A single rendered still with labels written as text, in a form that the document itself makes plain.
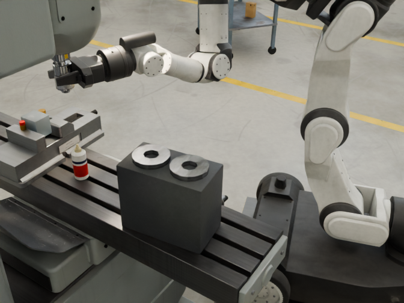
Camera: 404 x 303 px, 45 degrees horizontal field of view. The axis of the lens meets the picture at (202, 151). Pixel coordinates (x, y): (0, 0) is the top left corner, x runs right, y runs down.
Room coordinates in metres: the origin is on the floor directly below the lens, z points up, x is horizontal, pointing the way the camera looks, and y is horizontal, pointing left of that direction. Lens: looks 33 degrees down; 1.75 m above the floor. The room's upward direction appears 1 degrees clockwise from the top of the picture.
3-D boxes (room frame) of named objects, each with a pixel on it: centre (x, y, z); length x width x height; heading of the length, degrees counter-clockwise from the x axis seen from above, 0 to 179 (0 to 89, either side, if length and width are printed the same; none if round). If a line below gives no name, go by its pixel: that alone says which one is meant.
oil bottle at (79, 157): (1.13, 0.34, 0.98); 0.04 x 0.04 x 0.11
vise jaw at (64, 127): (1.27, 0.46, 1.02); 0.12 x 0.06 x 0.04; 59
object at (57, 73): (1.14, 0.36, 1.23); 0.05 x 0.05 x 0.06
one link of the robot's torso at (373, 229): (1.29, -0.53, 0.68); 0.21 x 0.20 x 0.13; 75
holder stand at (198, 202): (0.92, 0.07, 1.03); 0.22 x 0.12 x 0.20; 65
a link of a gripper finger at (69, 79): (1.12, 0.34, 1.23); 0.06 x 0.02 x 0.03; 126
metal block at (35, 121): (1.22, 0.48, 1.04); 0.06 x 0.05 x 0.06; 59
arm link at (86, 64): (1.20, 0.28, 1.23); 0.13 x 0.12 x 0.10; 36
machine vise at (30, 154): (1.25, 0.47, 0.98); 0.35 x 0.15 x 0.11; 149
